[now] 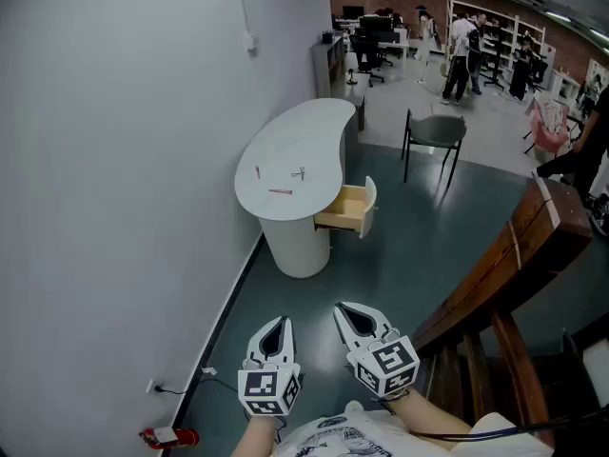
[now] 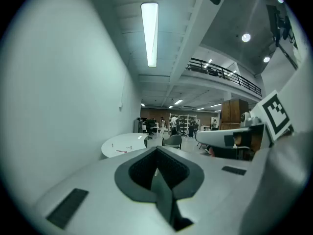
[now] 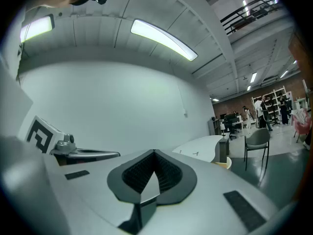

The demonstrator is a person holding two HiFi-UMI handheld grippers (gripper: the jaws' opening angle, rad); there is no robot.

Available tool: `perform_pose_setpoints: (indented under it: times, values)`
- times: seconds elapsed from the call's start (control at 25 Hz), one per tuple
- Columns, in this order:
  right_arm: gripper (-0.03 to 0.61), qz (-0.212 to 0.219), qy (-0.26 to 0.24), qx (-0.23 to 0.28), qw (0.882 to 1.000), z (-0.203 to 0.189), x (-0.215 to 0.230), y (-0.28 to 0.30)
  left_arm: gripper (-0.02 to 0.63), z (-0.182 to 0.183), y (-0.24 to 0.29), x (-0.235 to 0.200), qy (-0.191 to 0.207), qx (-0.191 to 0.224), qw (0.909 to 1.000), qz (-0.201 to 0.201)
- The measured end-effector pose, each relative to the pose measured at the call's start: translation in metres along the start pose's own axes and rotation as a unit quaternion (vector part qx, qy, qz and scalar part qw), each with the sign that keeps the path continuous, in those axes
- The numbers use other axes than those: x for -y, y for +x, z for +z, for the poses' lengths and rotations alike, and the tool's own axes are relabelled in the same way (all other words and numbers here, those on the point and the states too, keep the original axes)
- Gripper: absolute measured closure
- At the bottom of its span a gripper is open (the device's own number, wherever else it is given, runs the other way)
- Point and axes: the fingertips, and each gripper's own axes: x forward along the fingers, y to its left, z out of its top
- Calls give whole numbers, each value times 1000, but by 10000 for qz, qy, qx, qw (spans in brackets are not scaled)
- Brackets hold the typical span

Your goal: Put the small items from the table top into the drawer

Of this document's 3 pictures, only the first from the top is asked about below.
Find white wooden desk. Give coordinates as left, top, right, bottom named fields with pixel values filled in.
left=233, top=97, right=367, bottom=279

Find low grey table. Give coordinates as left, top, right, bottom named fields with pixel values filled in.
left=343, top=71, right=368, bottom=132

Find white office desk with monitors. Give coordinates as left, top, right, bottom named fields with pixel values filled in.
left=331, top=5, right=411, bottom=66

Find large wooden drawer fluted front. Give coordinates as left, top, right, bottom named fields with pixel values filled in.
left=314, top=175, right=378, bottom=241

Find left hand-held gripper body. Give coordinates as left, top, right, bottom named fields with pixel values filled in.
left=237, top=357, right=303, bottom=418

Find grey chair black legs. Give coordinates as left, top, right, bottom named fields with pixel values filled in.
left=401, top=109, right=468, bottom=189

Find grey open cabinet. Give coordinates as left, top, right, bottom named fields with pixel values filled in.
left=311, top=35, right=347, bottom=100

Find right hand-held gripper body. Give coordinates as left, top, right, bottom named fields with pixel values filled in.
left=345, top=328, right=422, bottom=398

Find brown wooden stair banister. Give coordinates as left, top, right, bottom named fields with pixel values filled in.
left=411, top=176, right=596, bottom=447

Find black wrist cord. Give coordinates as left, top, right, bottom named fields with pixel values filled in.
left=373, top=387, right=411, bottom=405

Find black roller skates heap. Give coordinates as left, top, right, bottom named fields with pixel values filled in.
left=587, top=192, right=609, bottom=237

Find person's white printed shirt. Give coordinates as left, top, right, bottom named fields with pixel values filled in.
left=273, top=400, right=556, bottom=457

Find pink armchair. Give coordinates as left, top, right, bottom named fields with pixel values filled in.
left=522, top=95, right=572, bottom=156

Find black power cable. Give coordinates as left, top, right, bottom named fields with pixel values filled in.
left=155, top=377, right=248, bottom=413

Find red fire extinguisher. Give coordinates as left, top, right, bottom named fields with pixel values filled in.
left=138, top=426, right=200, bottom=449

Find black office chair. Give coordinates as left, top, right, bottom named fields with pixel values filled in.
left=349, top=29, right=386, bottom=88

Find black-framed white seat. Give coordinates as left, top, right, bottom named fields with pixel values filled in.
left=560, top=326, right=609, bottom=421

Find white shelving unit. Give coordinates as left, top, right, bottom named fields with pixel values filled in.
left=445, top=0, right=547, bottom=89

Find person's right forearm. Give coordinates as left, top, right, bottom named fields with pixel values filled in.
left=378, top=387, right=473, bottom=442

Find person's left forearm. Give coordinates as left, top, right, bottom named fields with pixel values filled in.
left=230, top=414, right=289, bottom=457

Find dark blue cable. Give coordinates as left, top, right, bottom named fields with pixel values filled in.
left=407, top=409, right=609, bottom=442

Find white wall conduit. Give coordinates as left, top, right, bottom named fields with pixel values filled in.
left=233, top=0, right=254, bottom=37

